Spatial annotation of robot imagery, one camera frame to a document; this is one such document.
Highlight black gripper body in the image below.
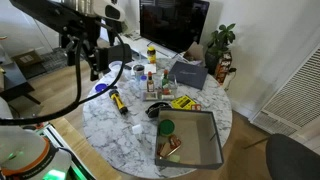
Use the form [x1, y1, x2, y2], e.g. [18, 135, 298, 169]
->
[87, 44, 111, 73]

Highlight yellow black Rayovac flashlight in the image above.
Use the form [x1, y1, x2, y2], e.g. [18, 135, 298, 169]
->
[108, 88, 129, 115]

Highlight blue round lid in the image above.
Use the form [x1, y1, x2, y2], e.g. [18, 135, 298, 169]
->
[94, 83, 108, 93]

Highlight clear plastic cup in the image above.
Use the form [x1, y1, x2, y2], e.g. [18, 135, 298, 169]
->
[108, 60, 126, 83]

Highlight dark grey floor mat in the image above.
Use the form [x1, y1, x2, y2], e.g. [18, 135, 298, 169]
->
[39, 47, 73, 73]

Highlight stack of papers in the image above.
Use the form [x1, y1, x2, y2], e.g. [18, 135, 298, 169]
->
[123, 30, 143, 42]

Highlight glass jar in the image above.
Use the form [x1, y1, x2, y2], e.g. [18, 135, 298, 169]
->
[132, 64, 146, 81]

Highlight white TV stand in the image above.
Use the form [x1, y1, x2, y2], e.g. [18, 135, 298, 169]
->
[119, 29, 188, 61]

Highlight vitamin bottle yellow lid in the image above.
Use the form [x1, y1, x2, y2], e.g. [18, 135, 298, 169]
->
[146, 45, 157, 65]

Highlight brown sauce bottle red cap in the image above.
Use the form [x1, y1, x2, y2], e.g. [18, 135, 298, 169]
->
[146, 71, 156, 93]

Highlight small silver tray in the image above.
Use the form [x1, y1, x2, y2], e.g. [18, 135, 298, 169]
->
[142, 91, 159, 102]

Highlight green bottle red cap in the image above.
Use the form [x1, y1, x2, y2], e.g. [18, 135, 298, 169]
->
[161, 69, 170, 89]

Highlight white red small packet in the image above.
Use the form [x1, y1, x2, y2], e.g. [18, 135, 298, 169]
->
[161, 89, 176, 101]

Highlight wooden bench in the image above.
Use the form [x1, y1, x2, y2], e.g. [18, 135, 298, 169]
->
[49, 116, 123, 180]

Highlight clear drinking glass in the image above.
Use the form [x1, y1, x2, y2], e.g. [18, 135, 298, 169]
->
[167, 73, 178, 96]

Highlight dark low table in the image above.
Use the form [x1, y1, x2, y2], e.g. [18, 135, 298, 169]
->
[0, 61, 42, 105]

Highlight black flat screen monitor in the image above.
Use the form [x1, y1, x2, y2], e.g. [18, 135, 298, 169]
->
[139, 0, 211, 54]

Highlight green round lid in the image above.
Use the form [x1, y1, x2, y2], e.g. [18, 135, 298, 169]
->
[158, 119, 176, 137]

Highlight yellow black box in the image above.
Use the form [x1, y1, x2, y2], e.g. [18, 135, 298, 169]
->
[170, 94, 198, 111]

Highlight brown cardboard piece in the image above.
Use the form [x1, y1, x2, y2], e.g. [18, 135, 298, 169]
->
[183, 41, 205, 63]

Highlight brown snack packets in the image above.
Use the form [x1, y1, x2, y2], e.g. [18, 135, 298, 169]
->
[157, 134, 183, 159]

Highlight grey cardboard box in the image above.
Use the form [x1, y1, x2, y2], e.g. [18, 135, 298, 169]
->
[154, 107, 224, 170]

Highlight green potted plant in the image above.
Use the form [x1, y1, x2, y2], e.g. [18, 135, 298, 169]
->
[203, 23, 237, 76]

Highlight orange printed box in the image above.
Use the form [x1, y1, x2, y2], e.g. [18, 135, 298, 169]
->
[214, 51, 233, 84]

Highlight black round chair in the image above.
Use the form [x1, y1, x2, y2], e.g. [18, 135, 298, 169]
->
[265, 133, 320, 180]

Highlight wrist mounted camera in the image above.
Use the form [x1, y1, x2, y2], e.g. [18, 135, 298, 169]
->
[107, 43, 133, 66]

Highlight green lit robot mount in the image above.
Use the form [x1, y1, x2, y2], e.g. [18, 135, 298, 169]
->
[36, 123, 98, 180]

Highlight white wall vent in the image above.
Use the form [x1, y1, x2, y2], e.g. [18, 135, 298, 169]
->
[249, 44, 320, 138]

